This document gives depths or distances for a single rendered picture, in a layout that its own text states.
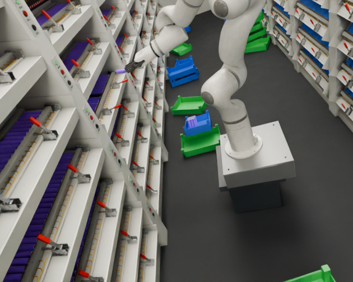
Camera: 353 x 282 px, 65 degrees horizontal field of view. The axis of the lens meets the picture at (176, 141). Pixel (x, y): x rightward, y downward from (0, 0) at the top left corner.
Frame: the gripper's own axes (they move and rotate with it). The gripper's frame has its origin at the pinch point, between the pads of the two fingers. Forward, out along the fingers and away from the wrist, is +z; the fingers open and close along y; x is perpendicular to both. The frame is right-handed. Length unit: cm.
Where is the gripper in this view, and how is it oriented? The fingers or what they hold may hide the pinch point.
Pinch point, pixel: (129, 67)
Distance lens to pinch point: 141.8
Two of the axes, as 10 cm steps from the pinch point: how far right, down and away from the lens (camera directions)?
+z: -8.3, 4.4, 3.3
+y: 0.1, 6.2, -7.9
